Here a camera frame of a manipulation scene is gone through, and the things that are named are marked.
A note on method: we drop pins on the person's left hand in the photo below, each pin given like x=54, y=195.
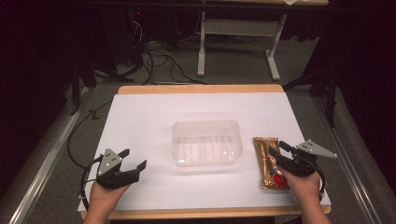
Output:
x=106, y=196

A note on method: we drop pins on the white metal desk frame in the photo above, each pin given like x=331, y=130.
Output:
x=236, y=28

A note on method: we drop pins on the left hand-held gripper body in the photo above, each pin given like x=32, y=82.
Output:
x=109, y=179

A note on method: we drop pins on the person's right hand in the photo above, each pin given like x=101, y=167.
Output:
x=303, y=186

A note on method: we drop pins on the metal floor rail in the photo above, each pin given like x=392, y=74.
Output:
x=46, y=168
x=351, y=168

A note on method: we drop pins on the clear plastic container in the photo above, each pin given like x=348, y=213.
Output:
x=207, y=143

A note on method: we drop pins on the dark computer tower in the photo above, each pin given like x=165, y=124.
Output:
x=124, y=34

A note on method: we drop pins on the white paper sheet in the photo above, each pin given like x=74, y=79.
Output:
x=149, y=124

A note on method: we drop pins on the gold snack packet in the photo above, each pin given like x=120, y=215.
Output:
x=266, y=161

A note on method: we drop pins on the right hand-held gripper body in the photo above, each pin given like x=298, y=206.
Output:
x=299, y=166

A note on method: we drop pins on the black stand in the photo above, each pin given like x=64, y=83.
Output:
x=327, y=90
x=79, y=81

